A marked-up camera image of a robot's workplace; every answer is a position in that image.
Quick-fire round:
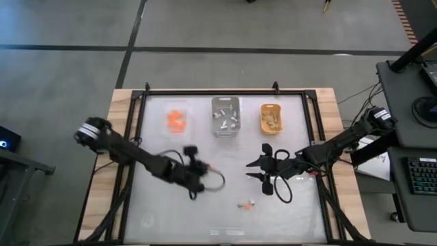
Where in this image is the grey desk with monitor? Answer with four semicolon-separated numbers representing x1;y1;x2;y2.
376;60;437;150

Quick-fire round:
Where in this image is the black desk leg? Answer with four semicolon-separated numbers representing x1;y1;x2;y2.
350;129;390;168

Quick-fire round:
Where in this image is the black mat with orange stripes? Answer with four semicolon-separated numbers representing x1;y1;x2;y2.
391;0;437;47

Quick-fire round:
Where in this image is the clear plastic bin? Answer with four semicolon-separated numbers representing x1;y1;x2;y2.
165;107;191;138

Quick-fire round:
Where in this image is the black backlit keyboard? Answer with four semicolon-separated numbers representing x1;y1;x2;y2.
406;156;437;196

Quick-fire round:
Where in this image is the black laptop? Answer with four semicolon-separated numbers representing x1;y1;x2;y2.
419;62;437;97

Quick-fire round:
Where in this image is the yellow plastic bin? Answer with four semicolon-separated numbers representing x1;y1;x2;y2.
260;103;284;135

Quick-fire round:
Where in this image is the grey plastic bin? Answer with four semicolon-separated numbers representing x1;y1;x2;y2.
211;95;242;138

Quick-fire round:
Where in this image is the black left camera cable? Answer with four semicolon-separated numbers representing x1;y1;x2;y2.
159;149;227;193

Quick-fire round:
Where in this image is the round black stand base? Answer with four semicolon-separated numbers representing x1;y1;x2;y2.
411;96;437;129

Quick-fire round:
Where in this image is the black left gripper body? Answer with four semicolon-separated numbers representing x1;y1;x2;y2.
169;157;206;193

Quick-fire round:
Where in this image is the white paper sheet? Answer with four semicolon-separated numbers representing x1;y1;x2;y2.
354;136;391;182

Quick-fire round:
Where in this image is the black device with blue light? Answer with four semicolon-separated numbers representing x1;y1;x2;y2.
0;125;22;153

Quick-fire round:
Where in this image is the black right camera cable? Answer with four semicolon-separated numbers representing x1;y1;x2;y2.
272;148;294;204

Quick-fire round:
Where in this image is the grey desk with keyboard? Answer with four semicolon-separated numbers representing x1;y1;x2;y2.
387;146;437;234

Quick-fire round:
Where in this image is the thin black cable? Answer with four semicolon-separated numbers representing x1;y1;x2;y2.
337;81;382;105

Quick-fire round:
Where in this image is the grey metal cart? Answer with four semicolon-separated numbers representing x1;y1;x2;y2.
0;148;56;246

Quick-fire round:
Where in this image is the black camera cable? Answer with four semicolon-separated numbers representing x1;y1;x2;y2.
272;148;294;204
159;149;227;193

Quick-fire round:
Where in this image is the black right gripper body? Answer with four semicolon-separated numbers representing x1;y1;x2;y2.
262;154;303;181

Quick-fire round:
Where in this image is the black aluminium table frame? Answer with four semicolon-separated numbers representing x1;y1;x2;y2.
73;89;368;245

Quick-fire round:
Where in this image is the black diagonal post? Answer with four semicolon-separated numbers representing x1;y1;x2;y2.
390;26;437;73

